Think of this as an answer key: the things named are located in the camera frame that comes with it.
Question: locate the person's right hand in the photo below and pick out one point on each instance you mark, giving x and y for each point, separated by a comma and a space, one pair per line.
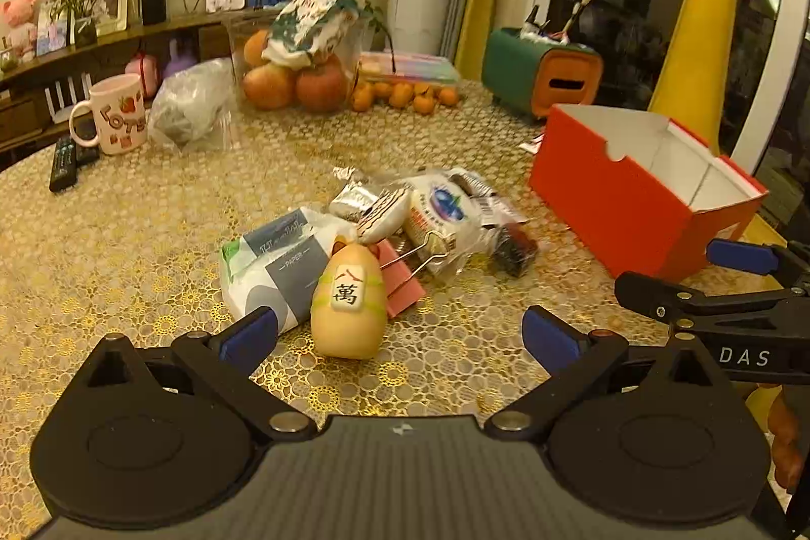
788, 439

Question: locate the black remote control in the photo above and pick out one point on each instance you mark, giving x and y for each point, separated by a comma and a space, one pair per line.
87, 154
63, 163

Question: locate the bunch of tubes and pens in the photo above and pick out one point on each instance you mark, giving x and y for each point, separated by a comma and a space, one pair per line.
557, 26

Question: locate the small photo card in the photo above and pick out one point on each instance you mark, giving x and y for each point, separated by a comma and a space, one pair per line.
50, 34

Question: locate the red apple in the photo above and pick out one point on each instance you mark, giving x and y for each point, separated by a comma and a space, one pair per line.
269, 84
321, 84

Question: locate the green orange tissue box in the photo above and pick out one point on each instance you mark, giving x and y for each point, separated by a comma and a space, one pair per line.
544, 72

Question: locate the glass bowl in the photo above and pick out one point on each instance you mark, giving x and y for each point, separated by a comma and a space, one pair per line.
237, 40

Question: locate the yellow chair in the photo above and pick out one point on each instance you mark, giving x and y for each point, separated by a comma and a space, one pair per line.
702, 8

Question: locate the pink binder clip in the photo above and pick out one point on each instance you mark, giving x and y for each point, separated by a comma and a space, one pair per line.
405, 287

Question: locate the white blue tissue pack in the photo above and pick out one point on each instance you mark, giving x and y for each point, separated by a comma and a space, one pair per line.
278, 268

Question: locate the framed photo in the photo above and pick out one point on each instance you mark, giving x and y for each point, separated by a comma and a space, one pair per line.
111, 8

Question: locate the pink round toy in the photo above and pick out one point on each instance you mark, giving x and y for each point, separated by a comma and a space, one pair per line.
142, 69

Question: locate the clear plastic bag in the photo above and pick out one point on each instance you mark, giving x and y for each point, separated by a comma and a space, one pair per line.
190, 103

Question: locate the pastel plastic box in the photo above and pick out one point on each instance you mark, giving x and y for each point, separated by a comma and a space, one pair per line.
411, 67

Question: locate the black speaker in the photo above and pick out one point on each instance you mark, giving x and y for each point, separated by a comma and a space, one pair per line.
154, 1

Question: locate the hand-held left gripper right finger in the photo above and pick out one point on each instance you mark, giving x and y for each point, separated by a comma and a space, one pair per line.
550, 337

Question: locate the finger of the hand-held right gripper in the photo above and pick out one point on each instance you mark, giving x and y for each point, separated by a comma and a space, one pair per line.
658, 299
740, 256

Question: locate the pink bear toy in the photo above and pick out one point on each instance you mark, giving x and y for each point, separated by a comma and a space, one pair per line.
19, 18

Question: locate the white green snack bag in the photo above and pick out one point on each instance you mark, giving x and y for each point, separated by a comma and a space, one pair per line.
313, 24

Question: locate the blueberry print snack packet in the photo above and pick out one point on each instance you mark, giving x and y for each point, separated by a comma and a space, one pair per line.
443, 217

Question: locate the small white tube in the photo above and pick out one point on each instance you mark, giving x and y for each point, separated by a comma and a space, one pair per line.
536, 141

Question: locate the silver foil packet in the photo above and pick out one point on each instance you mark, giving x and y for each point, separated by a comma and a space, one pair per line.
351, 201

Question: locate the wooden cabinet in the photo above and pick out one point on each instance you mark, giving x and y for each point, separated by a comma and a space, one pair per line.
25, 91

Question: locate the white strawberry mug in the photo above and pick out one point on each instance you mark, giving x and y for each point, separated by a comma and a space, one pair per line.
117, 116

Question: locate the dark snack packet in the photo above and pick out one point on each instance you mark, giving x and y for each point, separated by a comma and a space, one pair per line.
512, 249

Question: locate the striped snack cake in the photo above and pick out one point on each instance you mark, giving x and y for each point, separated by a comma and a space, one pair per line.
383, 211

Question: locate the small potted orchid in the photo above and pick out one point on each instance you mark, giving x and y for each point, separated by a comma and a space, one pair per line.
79, 8

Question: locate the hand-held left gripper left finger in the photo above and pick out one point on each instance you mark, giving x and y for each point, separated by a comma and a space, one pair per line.
247, 334

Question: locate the clear barcode packet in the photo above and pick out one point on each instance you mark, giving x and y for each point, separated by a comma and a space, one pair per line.
490, 198

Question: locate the purple toy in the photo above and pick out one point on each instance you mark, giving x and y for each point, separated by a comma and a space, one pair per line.
180, 59

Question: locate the row of small tangerines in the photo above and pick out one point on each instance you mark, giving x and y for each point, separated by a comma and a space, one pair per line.
400, 96

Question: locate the white router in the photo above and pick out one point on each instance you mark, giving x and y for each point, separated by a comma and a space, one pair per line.
66, 97

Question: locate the red cardboard box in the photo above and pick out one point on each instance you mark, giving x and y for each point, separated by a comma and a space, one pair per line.
607, 211

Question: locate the large orange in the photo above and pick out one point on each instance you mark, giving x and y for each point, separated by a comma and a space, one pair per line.
256, 48

